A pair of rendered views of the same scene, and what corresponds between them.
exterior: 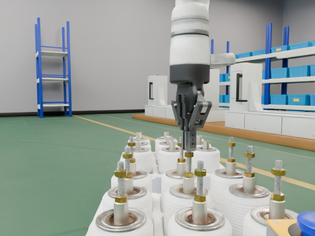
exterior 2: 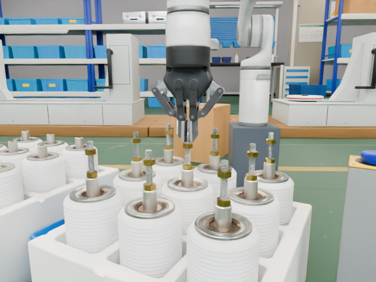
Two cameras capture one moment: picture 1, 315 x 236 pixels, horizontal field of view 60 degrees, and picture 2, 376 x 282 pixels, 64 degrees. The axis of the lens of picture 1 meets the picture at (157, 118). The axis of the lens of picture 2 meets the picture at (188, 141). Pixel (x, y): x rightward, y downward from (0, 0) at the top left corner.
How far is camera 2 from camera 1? 0.47 m
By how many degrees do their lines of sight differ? 59
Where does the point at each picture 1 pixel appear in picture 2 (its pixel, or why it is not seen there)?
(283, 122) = (49, 111)
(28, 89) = not seen: outside the picture
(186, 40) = (203, 19)
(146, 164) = (20, 185)
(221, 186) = (173, 174)
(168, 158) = (50, 169)
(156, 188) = (47, 212)
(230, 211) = (215, 189)
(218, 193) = not seen: hidden behind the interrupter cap
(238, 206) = not seen: hidden behind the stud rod
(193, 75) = (208, 59)
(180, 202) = (202, 195)
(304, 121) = (73, 107)
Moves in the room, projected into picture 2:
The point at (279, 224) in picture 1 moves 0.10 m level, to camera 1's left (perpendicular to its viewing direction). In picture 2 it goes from (356, 164) to (353, 183)
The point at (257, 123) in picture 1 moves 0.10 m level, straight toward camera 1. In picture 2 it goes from (15, 115) to (17, 116)
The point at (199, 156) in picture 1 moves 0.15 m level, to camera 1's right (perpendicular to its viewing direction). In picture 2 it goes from (81, 157) to (120, 147)
